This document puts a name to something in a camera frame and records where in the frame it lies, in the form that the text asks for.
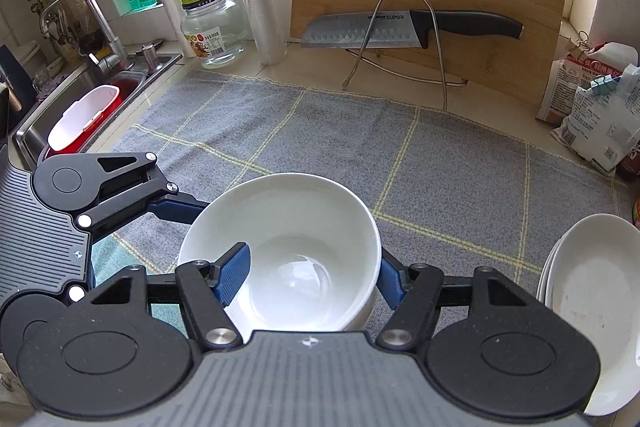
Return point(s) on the red wash basin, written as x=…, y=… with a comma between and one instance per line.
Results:
x=95, y=121

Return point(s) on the floral bowl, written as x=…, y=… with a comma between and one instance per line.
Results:
x=315, y=251

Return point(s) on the grey blue checked towel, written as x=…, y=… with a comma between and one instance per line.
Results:
x=442, y=190

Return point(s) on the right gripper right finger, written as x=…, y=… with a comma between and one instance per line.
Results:
x=412, y=294

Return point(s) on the white bowl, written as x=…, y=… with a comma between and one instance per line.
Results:
x=362, y=318

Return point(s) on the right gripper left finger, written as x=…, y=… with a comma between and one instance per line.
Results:
x=205, y=290

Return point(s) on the green lid sauce jar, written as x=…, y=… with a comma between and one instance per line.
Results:
x=636, y=213

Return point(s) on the dark soy sauce bottle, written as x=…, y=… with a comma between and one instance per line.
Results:
x=628, y=169

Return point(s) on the large fruit plate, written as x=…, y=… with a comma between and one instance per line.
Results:
x=594, y=286

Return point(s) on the clipped red white bag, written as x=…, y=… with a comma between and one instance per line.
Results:
x=576, y=66

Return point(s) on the white plastic powder bag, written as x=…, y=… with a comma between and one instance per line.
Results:
x=603, y=124

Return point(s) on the steel kitchen sink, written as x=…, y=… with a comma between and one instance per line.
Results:
x=30, y=138

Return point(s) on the black handled kitchen knife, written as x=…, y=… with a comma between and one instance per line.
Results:
x=407, y=29

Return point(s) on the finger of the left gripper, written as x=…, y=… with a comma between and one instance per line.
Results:
x=180, y=208

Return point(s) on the white colander basket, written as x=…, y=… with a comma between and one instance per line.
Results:
x=82, y=119

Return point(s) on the glass jar with lid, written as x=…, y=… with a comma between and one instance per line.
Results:
x=214, y=30

